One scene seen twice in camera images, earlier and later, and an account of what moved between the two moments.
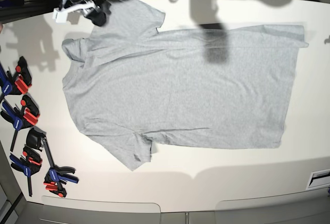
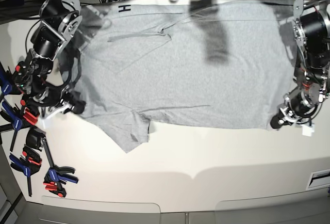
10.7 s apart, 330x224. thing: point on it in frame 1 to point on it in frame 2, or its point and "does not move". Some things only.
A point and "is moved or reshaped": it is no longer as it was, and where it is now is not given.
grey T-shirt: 134,84 is moved or reshaped
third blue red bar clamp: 29,163 does not move
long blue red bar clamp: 55,178 does not move
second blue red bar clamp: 27,115 does not move
